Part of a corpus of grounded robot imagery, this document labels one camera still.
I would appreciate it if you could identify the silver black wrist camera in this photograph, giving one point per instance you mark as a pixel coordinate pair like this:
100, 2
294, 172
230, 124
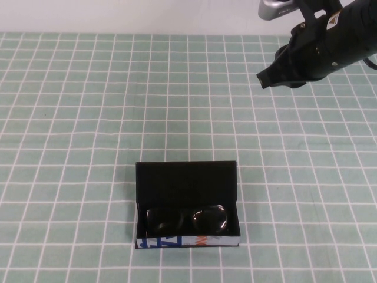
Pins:
274, 11

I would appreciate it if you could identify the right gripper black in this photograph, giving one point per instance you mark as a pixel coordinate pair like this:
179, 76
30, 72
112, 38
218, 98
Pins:
338, 44

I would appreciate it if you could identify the black sunglasses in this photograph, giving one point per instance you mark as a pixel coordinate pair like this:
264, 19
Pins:
209, 219

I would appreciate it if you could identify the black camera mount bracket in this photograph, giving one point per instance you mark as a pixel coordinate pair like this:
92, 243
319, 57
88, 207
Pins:
307, 11

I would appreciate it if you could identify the black printed glasses case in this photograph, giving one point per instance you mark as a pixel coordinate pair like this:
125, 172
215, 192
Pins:
185, 182

